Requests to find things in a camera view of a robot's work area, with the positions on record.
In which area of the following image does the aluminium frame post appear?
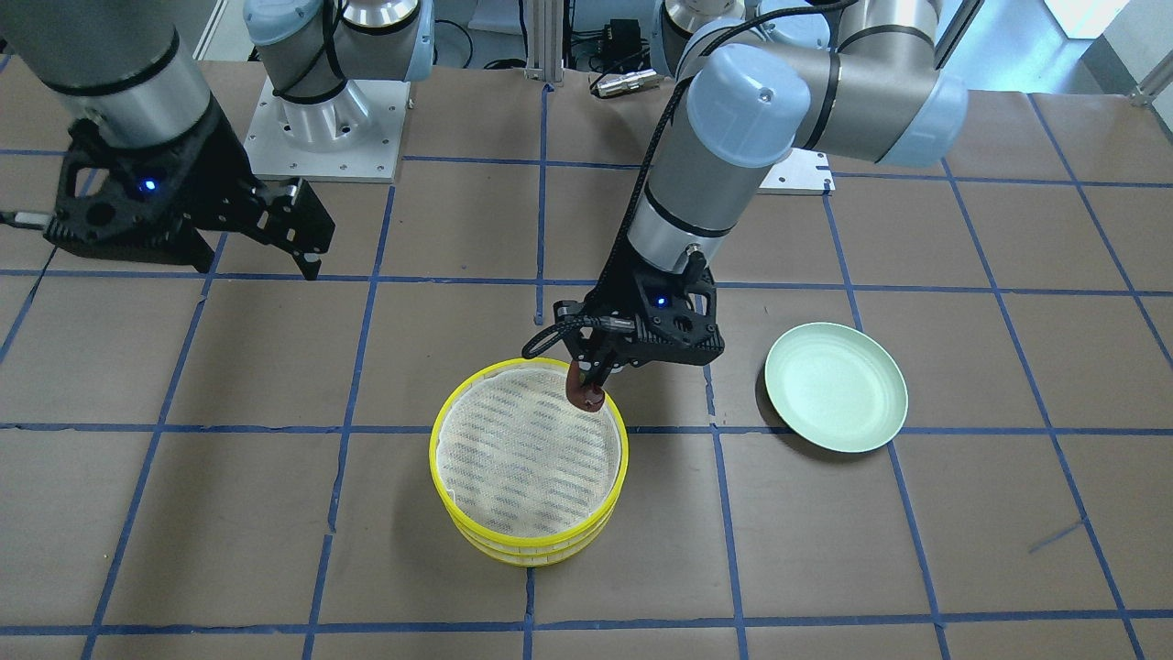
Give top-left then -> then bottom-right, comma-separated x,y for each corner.
520,1 -> 569,88

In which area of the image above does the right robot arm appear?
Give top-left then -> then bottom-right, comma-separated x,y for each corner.
4,1 -> 436,281

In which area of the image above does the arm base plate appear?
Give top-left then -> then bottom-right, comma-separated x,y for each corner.
757,148 -> 838,195
243,80 -> 411,184

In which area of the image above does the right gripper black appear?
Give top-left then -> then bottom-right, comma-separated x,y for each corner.
43,98 -> 335,281

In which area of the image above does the yellow steamer layer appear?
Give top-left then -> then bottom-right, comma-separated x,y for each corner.
429,358 -> 629,546
449,512 -> 612,567

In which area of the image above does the brown bun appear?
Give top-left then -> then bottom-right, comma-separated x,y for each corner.
565,362 -> 605,413

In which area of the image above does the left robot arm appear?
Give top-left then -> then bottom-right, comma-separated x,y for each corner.
523,1 -> 968,399

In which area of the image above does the silver metal cylinder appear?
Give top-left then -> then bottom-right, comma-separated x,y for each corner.
589,70 -> 663,98

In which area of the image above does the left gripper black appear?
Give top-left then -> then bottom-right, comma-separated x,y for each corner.
554,247 -> 725,389

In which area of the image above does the pale green plate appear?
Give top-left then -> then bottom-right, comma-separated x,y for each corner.
762,322 -> 909,454

